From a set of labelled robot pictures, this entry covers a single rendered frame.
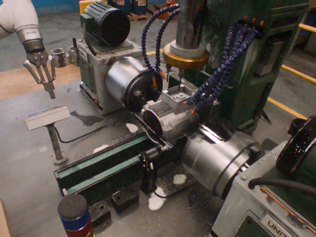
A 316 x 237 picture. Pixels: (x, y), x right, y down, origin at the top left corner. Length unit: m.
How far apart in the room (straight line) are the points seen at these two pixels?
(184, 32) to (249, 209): 0.60
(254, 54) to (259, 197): 0.53
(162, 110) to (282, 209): 0.55
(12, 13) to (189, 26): 0.68
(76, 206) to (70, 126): 0.88
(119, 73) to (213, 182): 0.68
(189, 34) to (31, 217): 0.90
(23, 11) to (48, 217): 0.80
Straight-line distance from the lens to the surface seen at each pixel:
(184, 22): 0.86
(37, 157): 1.27
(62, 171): 1.02
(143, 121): 1.02
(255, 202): 0.70
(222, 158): 0.78
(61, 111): 1.05
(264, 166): 0.77
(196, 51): 0.88
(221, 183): 0.80
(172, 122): 0.96
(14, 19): 1.11
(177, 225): 0.99
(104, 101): 1.38
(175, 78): 1.12
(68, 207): 0.55
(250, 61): 0.98
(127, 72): 1.14
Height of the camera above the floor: 1.68
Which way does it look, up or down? 39 degrees down
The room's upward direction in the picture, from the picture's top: 5 degrees clockwise
